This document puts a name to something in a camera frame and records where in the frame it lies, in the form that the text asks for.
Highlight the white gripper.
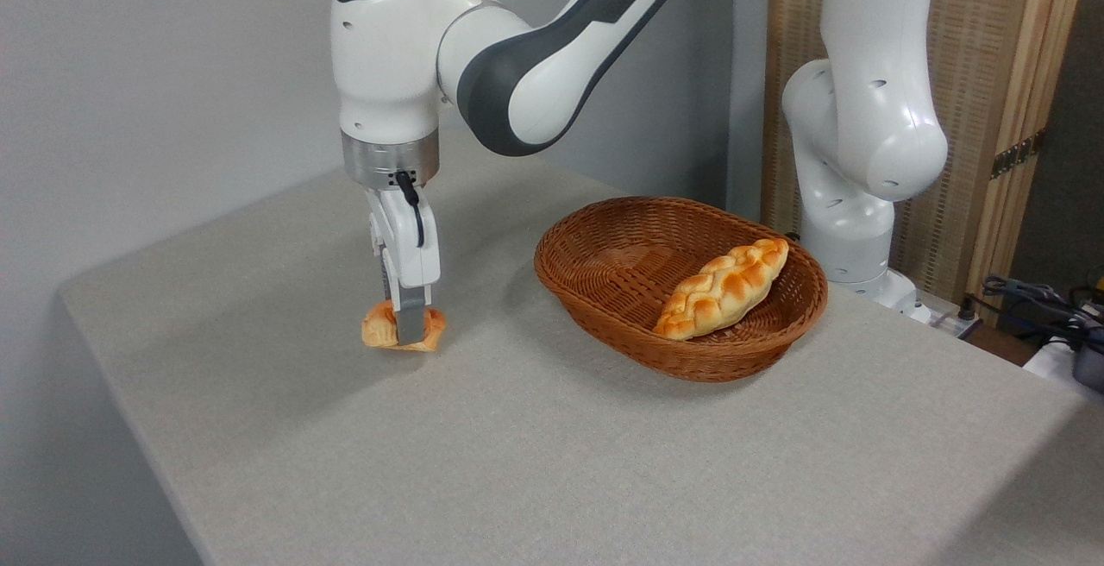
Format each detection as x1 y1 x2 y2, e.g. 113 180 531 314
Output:
365 187 442 350

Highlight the round knotted bread roll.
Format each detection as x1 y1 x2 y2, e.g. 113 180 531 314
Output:
361 299 449 353

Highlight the long braided bread loaf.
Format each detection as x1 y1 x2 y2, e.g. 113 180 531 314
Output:
652 237 791 342

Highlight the grey fabric table cover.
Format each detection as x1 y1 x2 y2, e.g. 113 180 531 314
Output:
58 130 1104 566

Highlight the brown wicker basket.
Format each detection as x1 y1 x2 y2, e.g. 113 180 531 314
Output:
533 196 830 384

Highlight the brass screen hinge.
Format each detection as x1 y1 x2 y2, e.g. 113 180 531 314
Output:
989 129 1047 179

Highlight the grey box with white base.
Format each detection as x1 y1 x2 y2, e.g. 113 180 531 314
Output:
1022 335 1104 405

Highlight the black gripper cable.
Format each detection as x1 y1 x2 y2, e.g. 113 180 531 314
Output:
394 170 427 248

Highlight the grey cable bundle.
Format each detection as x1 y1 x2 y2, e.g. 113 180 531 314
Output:
981 275 1104 353

